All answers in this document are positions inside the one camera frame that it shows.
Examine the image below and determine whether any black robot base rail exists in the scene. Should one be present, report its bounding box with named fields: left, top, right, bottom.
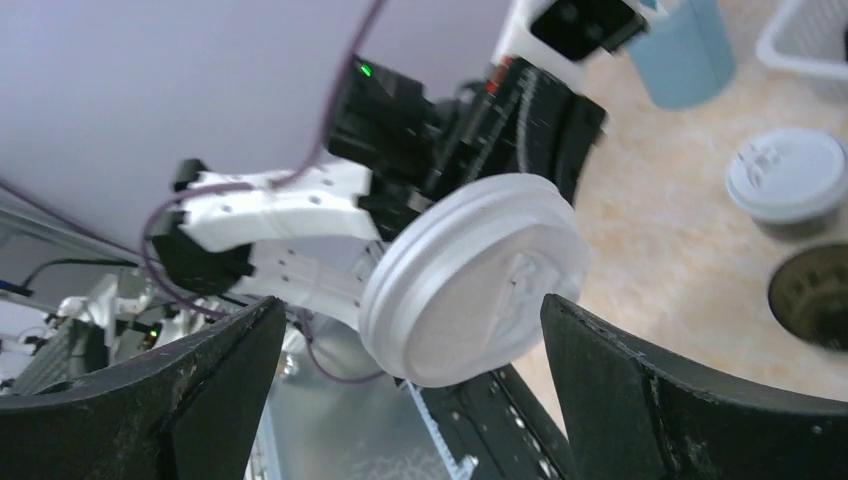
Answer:
left=420, top=364, right=576, bottom=479

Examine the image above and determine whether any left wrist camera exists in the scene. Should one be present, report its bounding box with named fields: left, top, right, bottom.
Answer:
left=486, top=0, right=648, bottom=93

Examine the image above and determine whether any dark printed coffee cup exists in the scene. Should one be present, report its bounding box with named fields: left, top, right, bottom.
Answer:
left=767, top=242, right=847, bottom=352
left=753, top=210, right=840, bottom=242

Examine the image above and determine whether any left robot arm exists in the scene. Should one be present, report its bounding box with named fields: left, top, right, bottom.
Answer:
left=143, top=60, right=607, bottom=335

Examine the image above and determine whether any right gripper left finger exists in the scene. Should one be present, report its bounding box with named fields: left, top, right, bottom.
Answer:
left=1, top=297, right=287, bottom=479

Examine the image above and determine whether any white plastic basket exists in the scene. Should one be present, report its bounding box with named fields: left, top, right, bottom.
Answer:
left=756, top=0, right=847, bottom=104

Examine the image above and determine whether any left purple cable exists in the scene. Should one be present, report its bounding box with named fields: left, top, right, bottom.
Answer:
left=0, top=0, right=392, bottom=386

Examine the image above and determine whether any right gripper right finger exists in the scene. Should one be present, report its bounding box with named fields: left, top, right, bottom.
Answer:
left=540, top=294, right=847, bottom=479

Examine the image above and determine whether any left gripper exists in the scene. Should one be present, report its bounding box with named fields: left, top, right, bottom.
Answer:
left=410, top=57, right=607, bottom=212

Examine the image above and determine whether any blue straw holder cup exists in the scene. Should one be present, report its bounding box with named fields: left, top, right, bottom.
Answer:
left=626, top=0, right=736, bottom=111

